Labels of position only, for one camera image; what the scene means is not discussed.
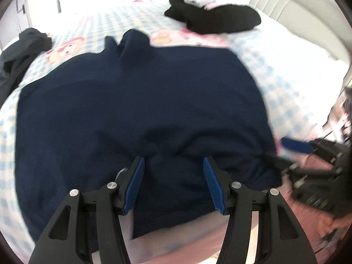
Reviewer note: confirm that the grey door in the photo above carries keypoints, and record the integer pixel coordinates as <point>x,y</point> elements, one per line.
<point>13,22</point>

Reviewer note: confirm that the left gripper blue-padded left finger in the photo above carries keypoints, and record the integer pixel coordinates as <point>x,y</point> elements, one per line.
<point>85,220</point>

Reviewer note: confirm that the navy striped track pants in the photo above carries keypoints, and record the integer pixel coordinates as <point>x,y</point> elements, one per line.
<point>89,118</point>

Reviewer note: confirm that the black jacket on bed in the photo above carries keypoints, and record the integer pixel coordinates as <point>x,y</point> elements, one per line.
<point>18,57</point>

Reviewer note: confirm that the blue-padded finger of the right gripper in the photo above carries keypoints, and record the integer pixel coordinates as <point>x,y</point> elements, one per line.
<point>297,146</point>
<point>280,164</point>

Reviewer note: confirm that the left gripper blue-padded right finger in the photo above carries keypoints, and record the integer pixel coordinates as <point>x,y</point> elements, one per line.
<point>261,227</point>

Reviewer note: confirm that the blue checkered cartoon blanket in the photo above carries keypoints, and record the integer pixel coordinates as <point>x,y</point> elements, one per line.
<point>298,81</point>

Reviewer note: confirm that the folded pink garment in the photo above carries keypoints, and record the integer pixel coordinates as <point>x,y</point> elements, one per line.
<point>215,4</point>

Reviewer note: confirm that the grey padded headboard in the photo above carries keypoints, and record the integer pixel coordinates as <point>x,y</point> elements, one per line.
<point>319,21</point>

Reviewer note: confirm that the folded black garment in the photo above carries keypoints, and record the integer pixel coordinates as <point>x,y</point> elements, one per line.
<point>222,19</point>

